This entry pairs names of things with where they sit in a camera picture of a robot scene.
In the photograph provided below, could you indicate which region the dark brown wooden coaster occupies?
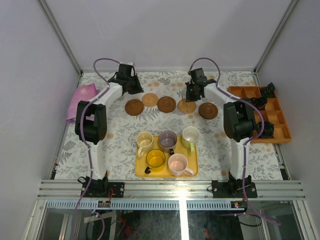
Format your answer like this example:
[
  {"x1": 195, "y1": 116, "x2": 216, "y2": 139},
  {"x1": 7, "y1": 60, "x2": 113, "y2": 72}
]
[{"x1": 124, "y1": 99, "x2": 144, "y2": 116}]

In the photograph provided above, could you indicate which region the pink mug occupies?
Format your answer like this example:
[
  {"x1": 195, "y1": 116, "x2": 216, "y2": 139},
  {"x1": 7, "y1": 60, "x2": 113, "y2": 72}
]
[{"x1": 168, "y1": 153, "x2": 195, "y2": 177}]

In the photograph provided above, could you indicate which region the pink folded cloth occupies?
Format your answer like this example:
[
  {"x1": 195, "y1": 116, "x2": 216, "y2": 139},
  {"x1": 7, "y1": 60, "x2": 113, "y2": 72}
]
[{"x1": 66, "y1": 83, "x2": 99, "y2": 123}]

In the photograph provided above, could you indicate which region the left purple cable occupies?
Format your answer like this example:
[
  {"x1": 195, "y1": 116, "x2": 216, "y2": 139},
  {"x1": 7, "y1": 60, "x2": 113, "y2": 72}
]
[{"x1": 71, "y1": 57, "x2": 122, "y2": 240}]

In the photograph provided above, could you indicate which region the purple mug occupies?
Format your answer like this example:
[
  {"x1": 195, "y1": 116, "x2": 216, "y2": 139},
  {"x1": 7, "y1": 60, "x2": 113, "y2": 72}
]
[{"x1": 158, "y1": 130, "x2": 178, "y2": 153}]

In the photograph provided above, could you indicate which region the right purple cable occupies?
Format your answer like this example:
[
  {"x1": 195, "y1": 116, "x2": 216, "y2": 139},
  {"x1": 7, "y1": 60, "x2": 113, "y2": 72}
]
[{"x1": 188, "y1": 57, "x2": 282, "y2": 227}]

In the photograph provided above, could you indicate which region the light green mug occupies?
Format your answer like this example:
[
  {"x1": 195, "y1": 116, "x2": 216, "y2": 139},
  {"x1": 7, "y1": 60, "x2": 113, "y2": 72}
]
[{"x1": 182, "y1": 126, "x2": 200, "y2": 153}]

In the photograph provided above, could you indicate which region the dark fabric flower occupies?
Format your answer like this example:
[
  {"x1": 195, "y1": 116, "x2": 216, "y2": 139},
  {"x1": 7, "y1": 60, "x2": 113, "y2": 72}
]
[
  {"x1": 249, "y1": 96, "x2": 268, "y2": 111},
  {"x1": 256, "y1": 121, "x2": 275, "y2": 139},
  {"x1": 260, "y1": 82, "x2": 275, "y2": 98}
]

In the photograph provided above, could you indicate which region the purple cable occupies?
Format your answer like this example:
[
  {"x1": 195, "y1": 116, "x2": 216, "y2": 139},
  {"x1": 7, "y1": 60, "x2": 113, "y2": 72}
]
[
  {"x1": 71, "y1": 57, "x2": 122, "y2": 240},
  {"x1": 188, "y1": 57, "x2": 282, "y2": 227}
]

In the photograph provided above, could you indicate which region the yellow glass mug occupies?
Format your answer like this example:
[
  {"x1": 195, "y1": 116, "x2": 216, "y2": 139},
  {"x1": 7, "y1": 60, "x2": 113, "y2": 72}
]
[{"x1": 144, "y1": 149, "x2": 166, "y2": 174}]

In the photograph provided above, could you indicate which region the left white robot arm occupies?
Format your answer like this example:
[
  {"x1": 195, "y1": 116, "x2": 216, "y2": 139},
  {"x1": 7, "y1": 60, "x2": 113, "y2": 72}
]
[{"x1": 75, "y1": 63, "x2": 143, "y2": 198}]

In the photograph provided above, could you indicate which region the yellow plastic tray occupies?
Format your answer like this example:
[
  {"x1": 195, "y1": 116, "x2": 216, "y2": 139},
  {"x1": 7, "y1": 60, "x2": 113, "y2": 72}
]
[{"x1": 135, "y1": 135, "x2": 199, "y2": 178}]

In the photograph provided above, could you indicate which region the orange compartment organizer box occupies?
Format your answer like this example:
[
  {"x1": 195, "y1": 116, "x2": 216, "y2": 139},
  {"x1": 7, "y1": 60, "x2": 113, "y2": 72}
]
[{"x1": 227, "y1": 86, "x2": 292, "y2": 144}]

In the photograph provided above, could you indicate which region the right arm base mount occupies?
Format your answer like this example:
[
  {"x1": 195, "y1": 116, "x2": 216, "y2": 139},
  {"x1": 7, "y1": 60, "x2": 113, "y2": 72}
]
[{"x1": 211, "y1": 172, "x2": 258, "y2": 199}]

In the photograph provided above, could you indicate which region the woven rattan coaster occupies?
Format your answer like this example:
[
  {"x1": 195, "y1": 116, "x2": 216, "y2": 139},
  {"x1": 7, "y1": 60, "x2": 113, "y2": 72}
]
[
  {"x1": 177, "y1": 98, "x2": 197, "y2": 114},
  {"x1": 142, "y1": 93, "x2": 159, "y2": 107}
]

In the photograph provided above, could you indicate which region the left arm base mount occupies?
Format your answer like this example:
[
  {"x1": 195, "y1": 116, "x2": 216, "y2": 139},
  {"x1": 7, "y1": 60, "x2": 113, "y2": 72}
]
[{"x1": 77, "y1": 175, "x2": 125, "y2": 199}]

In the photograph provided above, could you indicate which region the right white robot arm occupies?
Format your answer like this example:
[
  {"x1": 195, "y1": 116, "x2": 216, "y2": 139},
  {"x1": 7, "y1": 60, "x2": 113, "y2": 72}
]
[{"x1": 186, "y1": 68, "x2": 256, "y2": 198}]

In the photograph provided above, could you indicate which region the aluminium front rail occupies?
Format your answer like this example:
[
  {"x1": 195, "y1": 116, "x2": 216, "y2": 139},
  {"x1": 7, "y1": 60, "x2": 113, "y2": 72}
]
[{"x1": 37, "y1": 180, "x2": 306, "y2": 201}]

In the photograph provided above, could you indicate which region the cream yellow mug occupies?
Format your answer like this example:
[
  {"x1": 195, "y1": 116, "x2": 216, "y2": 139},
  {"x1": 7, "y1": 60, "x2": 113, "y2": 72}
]
[{"x1": 136, "y1": 131, "x2": 154, "y2": 158}]

